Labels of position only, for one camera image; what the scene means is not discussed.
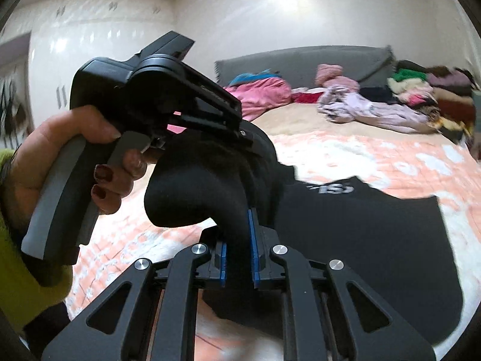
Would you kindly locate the white wardrobe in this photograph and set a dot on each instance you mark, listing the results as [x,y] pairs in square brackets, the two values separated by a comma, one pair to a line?
[45,43]

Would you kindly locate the pink white fleece blanket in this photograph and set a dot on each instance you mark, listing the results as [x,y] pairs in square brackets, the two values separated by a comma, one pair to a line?
[404,167]

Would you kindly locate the grey bed headboard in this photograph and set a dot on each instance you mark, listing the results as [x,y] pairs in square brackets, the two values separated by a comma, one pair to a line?
[369,66]

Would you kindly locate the blue garment by headboard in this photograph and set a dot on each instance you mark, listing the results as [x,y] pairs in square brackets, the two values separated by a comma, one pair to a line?
[244,78]

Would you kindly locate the red garment by headboard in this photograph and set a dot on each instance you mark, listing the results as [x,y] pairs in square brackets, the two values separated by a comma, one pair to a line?
[305,95]

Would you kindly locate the black sweater with orange trim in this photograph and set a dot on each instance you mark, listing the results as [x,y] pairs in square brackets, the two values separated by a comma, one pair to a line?
[400,248]

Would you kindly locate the magenta satin quilt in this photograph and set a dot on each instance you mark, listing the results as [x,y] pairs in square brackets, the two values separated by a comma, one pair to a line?
[259,96]

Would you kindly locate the left hand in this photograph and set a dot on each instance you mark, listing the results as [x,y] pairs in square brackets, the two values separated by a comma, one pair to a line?
[35,157]

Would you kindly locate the pink fluffy garment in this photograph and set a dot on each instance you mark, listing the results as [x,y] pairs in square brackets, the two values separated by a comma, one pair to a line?
[332,75]

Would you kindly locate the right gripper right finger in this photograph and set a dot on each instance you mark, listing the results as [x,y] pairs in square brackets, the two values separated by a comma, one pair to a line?
[265,272]

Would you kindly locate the stack of folded clothes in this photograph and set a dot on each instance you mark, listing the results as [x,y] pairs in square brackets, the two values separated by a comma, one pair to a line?
[448,97]

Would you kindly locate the green sleeve left forearm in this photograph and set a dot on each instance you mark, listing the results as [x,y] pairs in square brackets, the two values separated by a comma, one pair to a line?
[22,298]

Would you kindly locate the lilac crumpled garment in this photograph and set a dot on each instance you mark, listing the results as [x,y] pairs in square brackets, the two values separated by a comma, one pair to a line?
[340,105]

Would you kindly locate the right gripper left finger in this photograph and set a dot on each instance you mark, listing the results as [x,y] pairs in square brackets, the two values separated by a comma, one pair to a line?
[213,272]

